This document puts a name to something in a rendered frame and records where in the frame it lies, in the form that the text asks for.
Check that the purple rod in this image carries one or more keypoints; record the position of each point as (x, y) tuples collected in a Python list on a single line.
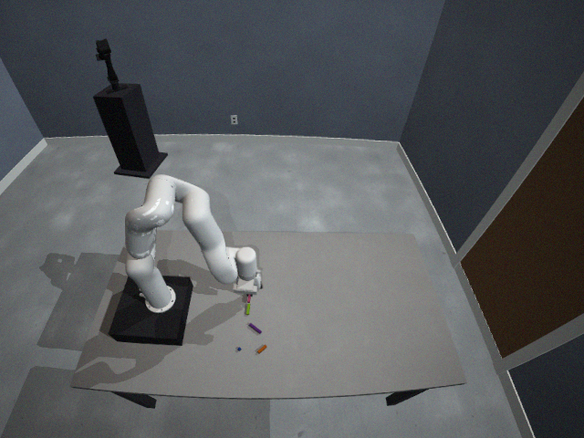
[(255, 328)]

